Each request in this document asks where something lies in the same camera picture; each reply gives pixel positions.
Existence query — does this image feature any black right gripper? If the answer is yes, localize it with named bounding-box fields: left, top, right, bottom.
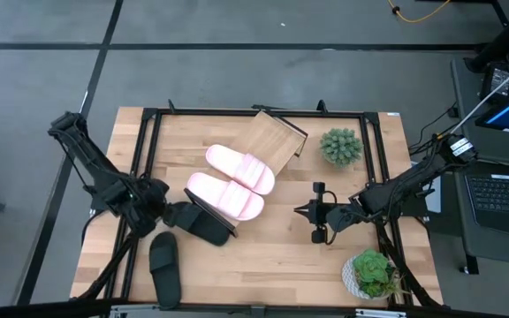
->
left=293, top=181, right=353, bottom=245

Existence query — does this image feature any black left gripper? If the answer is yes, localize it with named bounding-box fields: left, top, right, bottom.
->
left=133, top=179, right=186, bottom=238

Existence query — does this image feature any black slide sandal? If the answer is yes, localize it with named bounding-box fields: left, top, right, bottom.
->
left=162, top=201, right=231, bottom=247
left=148, top=231, right=183, bottom=310

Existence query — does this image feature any pink slide sandal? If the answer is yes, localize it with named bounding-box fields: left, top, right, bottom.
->
left=204, top=143, right=277, bottom=196
left=186, top=171, right=266, bottom=222

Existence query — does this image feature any green spiky artificial plant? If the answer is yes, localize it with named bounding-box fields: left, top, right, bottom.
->
left=319, top=127, right=365, bottom=168

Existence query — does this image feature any green succulent in white pot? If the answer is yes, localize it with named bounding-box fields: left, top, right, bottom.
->
left=341, top=248, right=410, bottom=301

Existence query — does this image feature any black crossbar with silver brackets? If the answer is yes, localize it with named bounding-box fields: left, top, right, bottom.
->
left=0, top=299, right=509, bottom=318

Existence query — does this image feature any black laptop keyboard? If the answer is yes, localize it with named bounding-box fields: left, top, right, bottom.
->
left=464, top=171, right=509, bottom=238

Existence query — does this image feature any dark grey cart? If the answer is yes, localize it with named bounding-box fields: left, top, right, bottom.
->
left=451, top=55, right=509, bottom=275

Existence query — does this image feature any white thin rod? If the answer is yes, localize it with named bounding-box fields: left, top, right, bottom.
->
left=448, top=55, right=509, bottom=136

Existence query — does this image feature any black power supply box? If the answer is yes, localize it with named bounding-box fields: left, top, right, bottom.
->
left=479, top=61, right=509, bottom=103

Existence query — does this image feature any black stand leg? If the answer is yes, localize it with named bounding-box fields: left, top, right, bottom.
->
left=464, top=0, right=509, bottom=74

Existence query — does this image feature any wooden shoe shelf black frame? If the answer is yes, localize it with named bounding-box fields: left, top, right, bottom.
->
left=183, top=110, right=309, bottom=239

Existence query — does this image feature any black aluminium table frame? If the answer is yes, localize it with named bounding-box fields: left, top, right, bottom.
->
left=71, top=99, right=444, bottom=310

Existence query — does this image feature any black cable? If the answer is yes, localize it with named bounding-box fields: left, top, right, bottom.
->
left=407, top=101, right=459, bottom=154

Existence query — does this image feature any yellow cable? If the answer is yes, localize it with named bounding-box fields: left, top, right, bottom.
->
left=386, top=0, right=452, bottom=24

